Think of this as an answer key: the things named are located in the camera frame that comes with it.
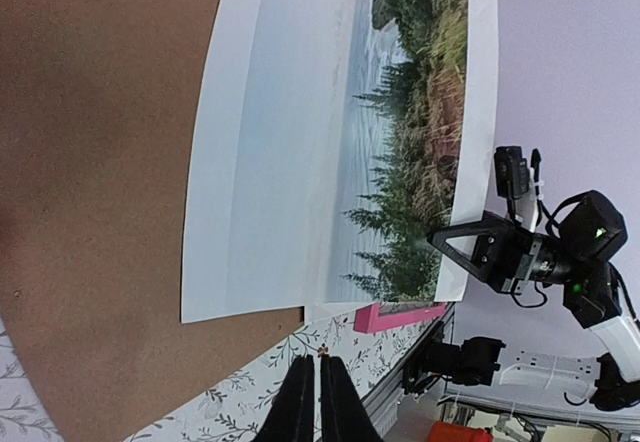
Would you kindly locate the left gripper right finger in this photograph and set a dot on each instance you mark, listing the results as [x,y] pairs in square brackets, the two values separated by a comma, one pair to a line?
[343,415]

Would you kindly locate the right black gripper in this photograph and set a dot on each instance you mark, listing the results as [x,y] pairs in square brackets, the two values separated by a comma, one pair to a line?
[501,254]

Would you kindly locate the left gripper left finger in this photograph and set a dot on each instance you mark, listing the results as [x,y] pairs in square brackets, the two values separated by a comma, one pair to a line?
[291,417]

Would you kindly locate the pink picture frame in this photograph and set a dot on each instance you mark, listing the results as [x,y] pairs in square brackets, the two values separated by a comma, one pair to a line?
[381,317]

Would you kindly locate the landscape photo with white mat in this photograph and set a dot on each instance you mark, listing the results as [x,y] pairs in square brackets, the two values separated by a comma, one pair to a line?
[331,137]

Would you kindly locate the brown frame backing board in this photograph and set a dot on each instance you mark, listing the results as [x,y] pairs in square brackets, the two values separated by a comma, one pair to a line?
[98,102]

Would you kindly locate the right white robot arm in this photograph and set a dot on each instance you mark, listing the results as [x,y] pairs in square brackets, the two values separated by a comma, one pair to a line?
[595,293]

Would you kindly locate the orange object behind table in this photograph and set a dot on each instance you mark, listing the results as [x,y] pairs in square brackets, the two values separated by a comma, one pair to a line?
[447,432]

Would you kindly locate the white power strip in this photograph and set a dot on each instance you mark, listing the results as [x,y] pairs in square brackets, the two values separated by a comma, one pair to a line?
[522,368]

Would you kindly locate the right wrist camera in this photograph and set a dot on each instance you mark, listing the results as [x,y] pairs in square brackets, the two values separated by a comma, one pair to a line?
[518,182]

